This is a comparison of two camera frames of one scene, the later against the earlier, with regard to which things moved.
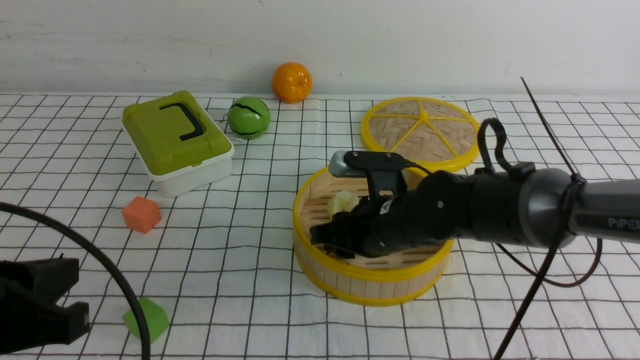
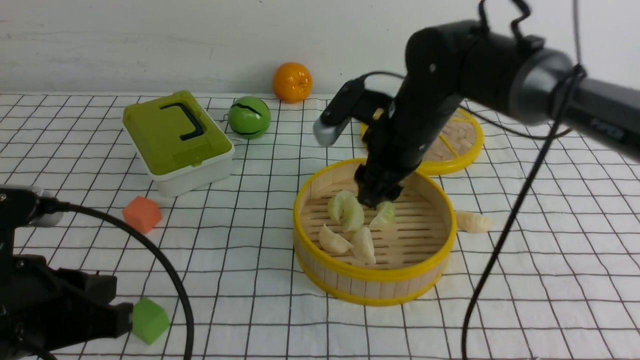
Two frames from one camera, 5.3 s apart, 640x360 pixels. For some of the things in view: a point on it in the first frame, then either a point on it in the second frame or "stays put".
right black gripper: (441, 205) -> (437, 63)
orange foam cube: (141, 214) stays put
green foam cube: (156, 317) stays put
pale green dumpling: (343, 201) stays put
